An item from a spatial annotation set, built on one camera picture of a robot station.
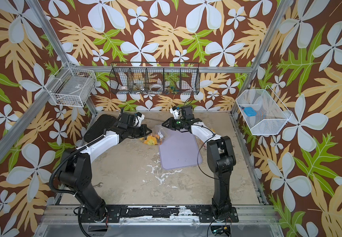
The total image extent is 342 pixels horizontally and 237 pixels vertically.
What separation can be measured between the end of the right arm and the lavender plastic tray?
0.05 meters

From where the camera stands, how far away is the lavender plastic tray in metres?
0.93

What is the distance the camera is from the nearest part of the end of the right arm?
735 mm
